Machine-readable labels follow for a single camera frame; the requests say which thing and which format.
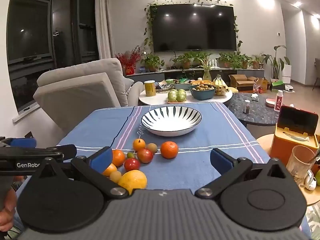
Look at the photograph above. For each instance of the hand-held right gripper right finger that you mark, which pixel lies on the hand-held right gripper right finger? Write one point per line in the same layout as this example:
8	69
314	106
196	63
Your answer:
220	158

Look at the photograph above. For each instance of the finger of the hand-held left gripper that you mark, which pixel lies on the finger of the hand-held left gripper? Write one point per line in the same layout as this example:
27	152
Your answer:
68	151
23	142

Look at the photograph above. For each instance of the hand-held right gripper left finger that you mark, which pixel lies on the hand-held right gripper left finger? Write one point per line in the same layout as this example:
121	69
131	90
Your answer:
101	158

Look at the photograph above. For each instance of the orange mandarin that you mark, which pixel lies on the orange mandarin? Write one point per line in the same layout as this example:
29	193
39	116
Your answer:
118	158
139	145
169	150
110	170

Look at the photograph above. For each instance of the small tan round fruit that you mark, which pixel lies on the small tan round fruit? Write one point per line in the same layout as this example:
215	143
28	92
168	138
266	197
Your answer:
116	177

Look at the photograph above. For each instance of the small green lime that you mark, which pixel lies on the small green lime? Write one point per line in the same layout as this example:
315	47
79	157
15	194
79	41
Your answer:
130	155

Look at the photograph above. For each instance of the red tomato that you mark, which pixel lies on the red tomato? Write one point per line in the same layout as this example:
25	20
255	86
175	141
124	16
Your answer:
132	164

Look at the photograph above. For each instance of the large yellow citrus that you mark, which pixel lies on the large yellow citrus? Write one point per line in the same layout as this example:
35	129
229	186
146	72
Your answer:
132	181

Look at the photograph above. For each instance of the small red apple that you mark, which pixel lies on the small red apple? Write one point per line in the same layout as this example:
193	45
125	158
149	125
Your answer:
145	155

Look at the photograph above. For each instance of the brown-green round fruit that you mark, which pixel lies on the brown-green round fruit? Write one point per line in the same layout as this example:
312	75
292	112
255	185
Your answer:
152	148

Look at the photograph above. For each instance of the white black striped bowl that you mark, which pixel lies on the white black striped bowl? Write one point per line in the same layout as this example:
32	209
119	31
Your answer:
171	121

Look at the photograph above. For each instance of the person's left hand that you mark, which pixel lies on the person's left hand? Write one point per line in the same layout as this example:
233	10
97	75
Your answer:
8	212

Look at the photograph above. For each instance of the blue striped tablecloth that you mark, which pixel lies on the blue striped tablecloth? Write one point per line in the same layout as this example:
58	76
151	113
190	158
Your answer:
200	135

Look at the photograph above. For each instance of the small dark jar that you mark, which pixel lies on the small dark jar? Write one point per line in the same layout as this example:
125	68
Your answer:
247	109

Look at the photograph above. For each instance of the dark marble round table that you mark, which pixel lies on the dark marble round table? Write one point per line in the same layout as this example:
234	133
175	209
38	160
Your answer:
257	115

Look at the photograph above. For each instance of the beige armchair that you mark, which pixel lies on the beige armchair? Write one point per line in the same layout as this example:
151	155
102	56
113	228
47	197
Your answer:
82	90

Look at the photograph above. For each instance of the blue bowl of longans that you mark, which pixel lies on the blue bowl of longans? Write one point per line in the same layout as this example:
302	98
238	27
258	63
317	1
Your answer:
202	92

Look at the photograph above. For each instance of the bunch of bananas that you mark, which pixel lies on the bunch of bananas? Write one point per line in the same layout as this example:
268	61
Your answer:
221	85

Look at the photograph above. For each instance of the pink plate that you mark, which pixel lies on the pink plate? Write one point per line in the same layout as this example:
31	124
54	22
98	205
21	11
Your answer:
270	103

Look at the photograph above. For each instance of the tray of green apples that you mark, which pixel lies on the tray of green apples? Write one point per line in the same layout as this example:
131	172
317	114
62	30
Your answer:
177	96

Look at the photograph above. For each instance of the orange storage box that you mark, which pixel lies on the orange storage box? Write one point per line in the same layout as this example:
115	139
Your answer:
293	140

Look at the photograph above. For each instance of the orange plate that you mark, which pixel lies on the orange plate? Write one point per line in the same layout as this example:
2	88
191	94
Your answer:
201	82

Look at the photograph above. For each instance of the open cardboard box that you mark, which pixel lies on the open cardboard box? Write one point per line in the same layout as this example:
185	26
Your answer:
241	82

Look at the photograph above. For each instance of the clear glass cup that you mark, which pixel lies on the clear glass cup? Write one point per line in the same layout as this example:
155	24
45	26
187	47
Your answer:
300	165

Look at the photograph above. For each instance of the white bottle red label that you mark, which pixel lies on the white bottle red label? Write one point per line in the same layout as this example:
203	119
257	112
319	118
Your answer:
278	101

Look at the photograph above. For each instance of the white round coffee table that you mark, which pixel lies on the white round coffee table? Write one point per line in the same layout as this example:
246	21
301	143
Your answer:
160	100

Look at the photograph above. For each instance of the yellow can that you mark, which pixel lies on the yellow can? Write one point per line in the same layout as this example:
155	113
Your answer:
150	88

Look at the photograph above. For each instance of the glass vase with green plant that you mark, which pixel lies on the glass vase with green plant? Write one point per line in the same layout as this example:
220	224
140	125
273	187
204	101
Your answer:
207	73

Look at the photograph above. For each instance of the green box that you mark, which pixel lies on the green box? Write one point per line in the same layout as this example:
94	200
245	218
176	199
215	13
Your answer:
278	85

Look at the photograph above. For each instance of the round wooden side table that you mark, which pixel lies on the round wooden side table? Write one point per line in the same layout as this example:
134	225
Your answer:
312	195

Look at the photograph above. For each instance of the dark glass window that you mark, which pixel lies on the dark glass window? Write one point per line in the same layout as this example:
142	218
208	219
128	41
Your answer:
30	42

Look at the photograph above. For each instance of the red berry plant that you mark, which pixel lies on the red berry plant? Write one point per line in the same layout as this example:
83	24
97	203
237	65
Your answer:
128	56

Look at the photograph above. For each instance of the white air purifier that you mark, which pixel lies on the white air purifier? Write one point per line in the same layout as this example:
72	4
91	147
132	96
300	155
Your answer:
286	73

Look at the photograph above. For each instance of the tall leafy floor plant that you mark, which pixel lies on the tall leafy floor plant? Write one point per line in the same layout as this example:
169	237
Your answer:
276	62

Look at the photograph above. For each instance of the white curtain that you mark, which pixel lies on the white curtain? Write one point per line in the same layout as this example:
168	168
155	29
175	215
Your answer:
103	20

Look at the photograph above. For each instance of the green ivy vine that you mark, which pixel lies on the green ivy vine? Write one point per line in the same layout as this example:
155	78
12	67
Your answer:
149	27

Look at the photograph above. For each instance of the black wall television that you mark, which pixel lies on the black wall television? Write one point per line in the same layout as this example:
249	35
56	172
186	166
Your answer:
193	27

